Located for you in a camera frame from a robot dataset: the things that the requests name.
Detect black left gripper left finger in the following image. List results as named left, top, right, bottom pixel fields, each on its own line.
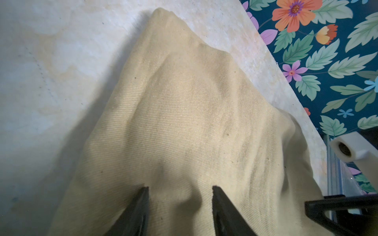
left=104, top=187, right=149, bottom=236

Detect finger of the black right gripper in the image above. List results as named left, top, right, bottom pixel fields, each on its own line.
left=305, top=194, right=378, bottom=236

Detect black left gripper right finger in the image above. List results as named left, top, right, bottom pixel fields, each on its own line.
left=212, top=186, right=257, bottom=236

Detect khaki pants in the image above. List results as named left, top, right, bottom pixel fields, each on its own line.
left=48, top=8, right=329, bottom=236

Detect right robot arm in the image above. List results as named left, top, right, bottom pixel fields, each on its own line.
left=305, top=125, right=378, bottom=236

